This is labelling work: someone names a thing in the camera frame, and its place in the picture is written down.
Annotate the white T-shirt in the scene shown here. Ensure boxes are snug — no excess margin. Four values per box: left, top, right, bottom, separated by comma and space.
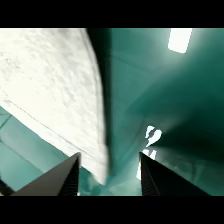
0, 27, 110, 186

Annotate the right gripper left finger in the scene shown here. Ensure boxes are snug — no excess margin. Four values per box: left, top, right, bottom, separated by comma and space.
10, 152, 82, 197

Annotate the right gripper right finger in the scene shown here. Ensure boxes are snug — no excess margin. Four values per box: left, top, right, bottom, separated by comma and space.
138, 152, 212, 197

